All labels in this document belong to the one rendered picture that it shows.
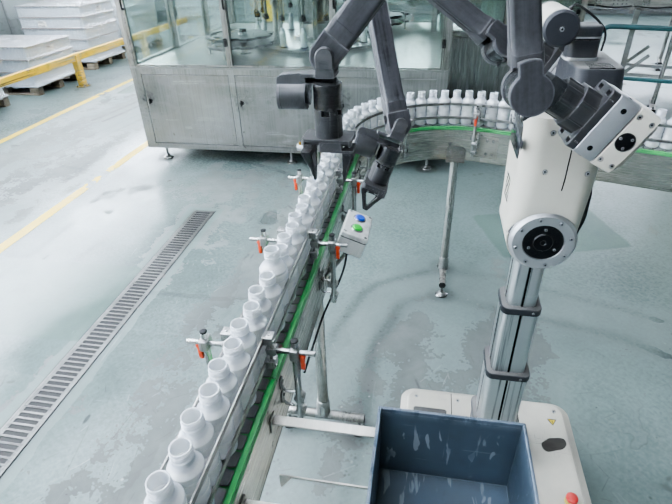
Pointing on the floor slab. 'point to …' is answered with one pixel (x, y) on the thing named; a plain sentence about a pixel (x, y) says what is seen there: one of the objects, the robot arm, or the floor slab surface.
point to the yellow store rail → (62, 65)
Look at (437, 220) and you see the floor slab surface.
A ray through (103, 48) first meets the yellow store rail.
